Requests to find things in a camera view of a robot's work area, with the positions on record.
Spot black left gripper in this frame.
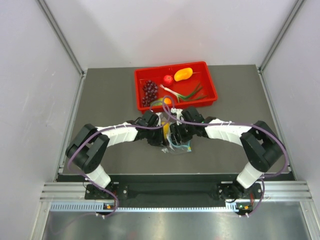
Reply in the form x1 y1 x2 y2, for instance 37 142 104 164
145 123 167 147

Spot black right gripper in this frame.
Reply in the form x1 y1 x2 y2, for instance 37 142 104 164
170 120 196 146

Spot clear zip top bag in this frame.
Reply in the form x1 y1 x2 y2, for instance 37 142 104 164
161 117 192 155

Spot yellow fake corn cob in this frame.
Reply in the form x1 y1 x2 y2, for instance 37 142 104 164
173 67 194 82

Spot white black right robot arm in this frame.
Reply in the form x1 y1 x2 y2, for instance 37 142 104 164
169 106 289 200

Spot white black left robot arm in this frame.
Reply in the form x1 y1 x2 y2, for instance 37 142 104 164
65 110 164 199

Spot yellow fake lemon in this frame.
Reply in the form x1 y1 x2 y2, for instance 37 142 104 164
161 121 171 141

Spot yellow green fake mango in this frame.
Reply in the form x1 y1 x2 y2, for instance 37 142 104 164
150 97 172 107

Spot green fake scallion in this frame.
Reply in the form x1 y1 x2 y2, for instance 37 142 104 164
159 83 207 103

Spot dark red fake grapes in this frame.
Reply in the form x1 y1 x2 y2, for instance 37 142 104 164
142 80 159 107

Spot red fake strawberry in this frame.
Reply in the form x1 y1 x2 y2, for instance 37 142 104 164
162 75 174 87

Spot red plastic tray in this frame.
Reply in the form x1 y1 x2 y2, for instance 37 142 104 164
134 61 218 113

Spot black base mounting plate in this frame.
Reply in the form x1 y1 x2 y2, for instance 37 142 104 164
85 182 255 201

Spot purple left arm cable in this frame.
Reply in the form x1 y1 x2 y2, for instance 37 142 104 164
67 99 173 218

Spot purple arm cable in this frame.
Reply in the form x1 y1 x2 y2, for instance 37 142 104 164
161 96 289 218
67 99 173 218

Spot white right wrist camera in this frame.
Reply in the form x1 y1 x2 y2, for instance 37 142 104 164
170 107 184 125

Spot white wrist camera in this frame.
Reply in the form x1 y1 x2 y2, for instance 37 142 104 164
156 112 164 127
170 107 184 125

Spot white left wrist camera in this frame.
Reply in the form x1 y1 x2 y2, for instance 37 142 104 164
156 112 164 127

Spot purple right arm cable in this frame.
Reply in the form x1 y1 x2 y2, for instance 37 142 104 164
161 96 289 218

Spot grey slotted cable duct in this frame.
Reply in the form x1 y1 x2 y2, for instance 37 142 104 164
50 202 252 213

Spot left aluminium frame post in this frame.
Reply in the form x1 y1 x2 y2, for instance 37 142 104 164
36 0 85 77

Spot aluminium frame post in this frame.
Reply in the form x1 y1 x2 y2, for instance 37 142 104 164
36 0 85 77
257 0 306 75

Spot right aluminium frame post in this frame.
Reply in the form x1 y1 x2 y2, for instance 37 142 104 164
257 0 306 75

